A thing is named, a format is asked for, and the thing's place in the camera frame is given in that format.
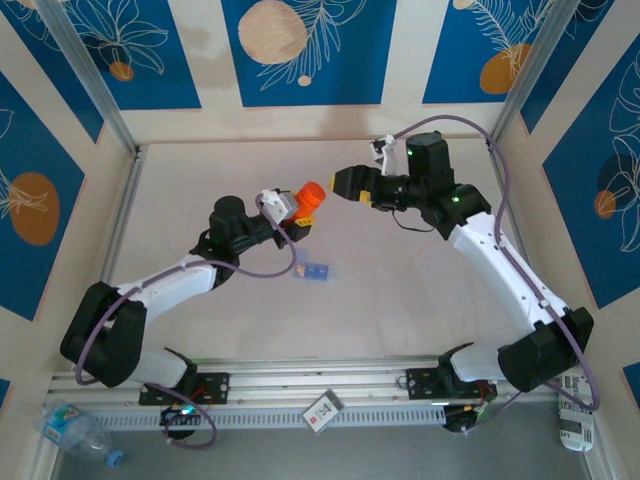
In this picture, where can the newspaper wrapped package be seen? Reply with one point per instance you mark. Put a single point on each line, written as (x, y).
(575, 425)

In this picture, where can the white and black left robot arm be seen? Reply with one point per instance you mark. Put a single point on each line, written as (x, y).
(170, 290)

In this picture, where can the orange pill bottle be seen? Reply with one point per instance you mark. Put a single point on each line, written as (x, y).
(311, 196)

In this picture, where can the blue translucent pill organizer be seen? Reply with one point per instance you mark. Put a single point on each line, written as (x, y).
(317, 271)

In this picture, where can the white and red card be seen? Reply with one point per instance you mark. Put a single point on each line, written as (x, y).
(322, 412)

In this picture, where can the aluminium side rail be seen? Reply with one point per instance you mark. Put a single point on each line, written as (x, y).
(131, 180)
(521, 240)

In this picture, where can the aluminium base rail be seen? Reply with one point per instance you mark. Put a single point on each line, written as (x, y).
(280, 382)

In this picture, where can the aluminium frame post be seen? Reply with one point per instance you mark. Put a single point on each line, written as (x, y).
(92, 75)
(530, 75)

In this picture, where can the clear plastic water bottle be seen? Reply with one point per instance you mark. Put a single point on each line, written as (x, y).
(75, 435)

